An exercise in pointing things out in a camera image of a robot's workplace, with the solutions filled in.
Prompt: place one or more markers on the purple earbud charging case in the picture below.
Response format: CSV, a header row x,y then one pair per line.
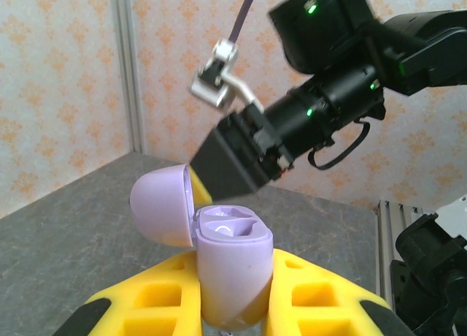
x,y
233,263

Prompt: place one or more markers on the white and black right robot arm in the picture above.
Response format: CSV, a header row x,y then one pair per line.
x,y
427,277

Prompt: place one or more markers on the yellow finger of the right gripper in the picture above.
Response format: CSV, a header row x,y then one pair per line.
x,y
228,164

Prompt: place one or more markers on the aluminium frame post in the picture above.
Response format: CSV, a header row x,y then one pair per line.
x,y
127,69

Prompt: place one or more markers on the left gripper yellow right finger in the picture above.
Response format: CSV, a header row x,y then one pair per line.
x,y
313,303

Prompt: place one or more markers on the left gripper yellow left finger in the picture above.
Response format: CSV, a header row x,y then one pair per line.
x,y
157,299

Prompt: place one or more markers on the long aluminium base rail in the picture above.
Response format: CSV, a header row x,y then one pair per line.
x,y
388,233

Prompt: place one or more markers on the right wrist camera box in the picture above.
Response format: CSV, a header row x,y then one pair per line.
x,y
213,89

